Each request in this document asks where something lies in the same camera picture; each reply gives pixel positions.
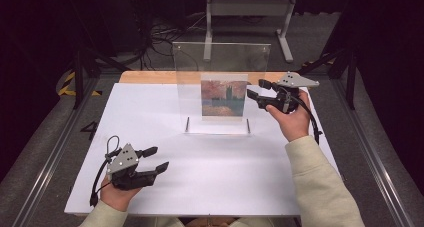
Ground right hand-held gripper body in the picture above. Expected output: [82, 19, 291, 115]
[262, 71, 321, 115]

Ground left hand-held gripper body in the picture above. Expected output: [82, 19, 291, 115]
[105, 143, 158, 192]

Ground postcard with painting print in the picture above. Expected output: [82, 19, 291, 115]
[200, 73, 249, 122]

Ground clear acrylic photo frame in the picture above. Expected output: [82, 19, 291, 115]
[171, 40, 272, 136]

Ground person's left hand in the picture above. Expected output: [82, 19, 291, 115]
[99, 174, 143, 213]

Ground person's right hand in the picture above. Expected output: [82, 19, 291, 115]
[265, 88, 312, 143]

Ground yellow black hazard tape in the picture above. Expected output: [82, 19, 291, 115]
[301, 57, 335, 68]
[57, 70, 103, 98]

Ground black tape floor mark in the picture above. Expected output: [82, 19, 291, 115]
[79, 120, 100, 142]

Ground black metal stand leg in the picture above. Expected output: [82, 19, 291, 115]
[299, 46, 358, 111]
[70, 45, 132, 110]

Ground wooden table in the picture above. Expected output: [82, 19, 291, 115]
[118, 70, 305, 86]

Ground white metal stand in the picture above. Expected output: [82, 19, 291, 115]
[202, 0, 299, 64]

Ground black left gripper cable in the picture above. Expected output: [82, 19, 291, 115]
[88, 134, 122, 208]

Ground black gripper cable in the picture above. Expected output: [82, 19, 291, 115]
[292, 92, 324, 146]
[88, 134, 122, 208]

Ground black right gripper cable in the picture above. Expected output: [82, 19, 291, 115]
[292, 92, 324, 146]

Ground aluminium floor rail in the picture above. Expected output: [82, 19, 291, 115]
[12, 76, 102, 227]
[332, 77, 415, 227]

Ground bundle of black floor cables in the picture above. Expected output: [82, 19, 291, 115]
[131, 0, 208, 72]

